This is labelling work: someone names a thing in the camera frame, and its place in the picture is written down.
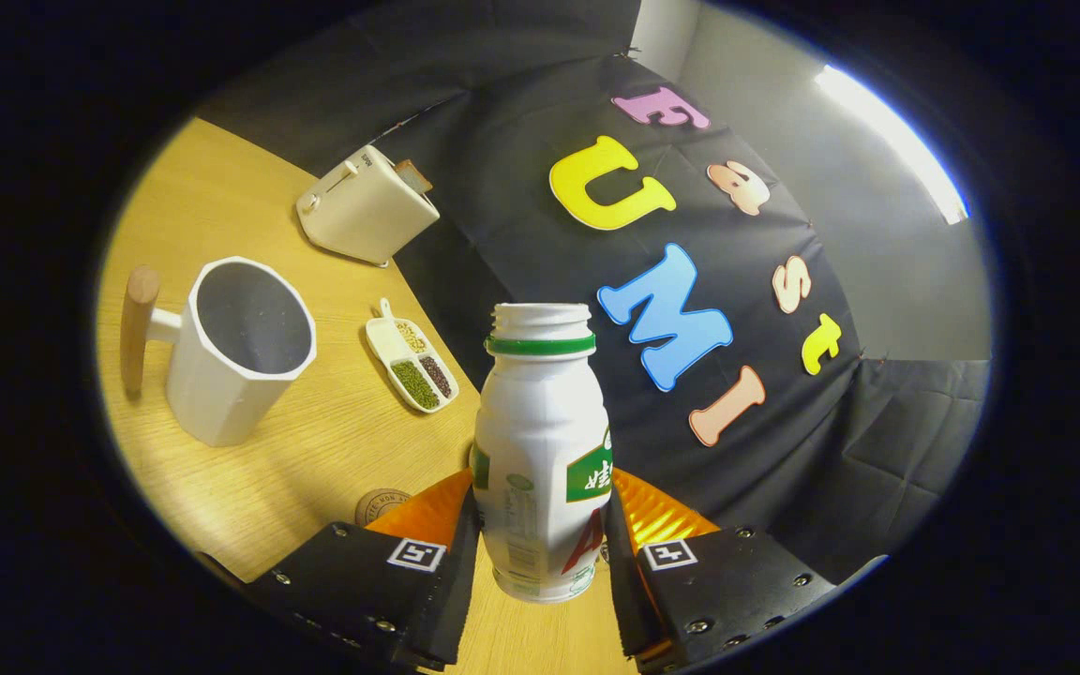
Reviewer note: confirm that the round wooden coaster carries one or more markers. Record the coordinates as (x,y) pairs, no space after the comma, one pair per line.
(376,506)

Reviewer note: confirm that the cream toaster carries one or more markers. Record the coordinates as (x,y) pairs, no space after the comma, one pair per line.
(367,211)

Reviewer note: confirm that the toast slice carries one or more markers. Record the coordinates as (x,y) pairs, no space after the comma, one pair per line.
(414,174)

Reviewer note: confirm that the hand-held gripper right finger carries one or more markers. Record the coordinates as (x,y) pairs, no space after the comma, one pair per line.
(622,591)

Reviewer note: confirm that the white divided bean dish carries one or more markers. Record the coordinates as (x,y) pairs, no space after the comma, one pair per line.
(413,361)

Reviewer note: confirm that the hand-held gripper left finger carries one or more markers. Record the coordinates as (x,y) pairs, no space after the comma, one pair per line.
(456,600)

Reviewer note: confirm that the white juice bottle green collar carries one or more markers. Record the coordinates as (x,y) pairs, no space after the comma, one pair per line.
(531,441)

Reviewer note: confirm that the ceiling light panel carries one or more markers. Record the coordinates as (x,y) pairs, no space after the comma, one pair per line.
(887,136)

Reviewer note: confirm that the wooden table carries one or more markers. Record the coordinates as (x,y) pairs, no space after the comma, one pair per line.
(315,459)

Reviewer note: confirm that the black backdrop cloth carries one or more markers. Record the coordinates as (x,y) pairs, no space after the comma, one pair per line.
(521,141)

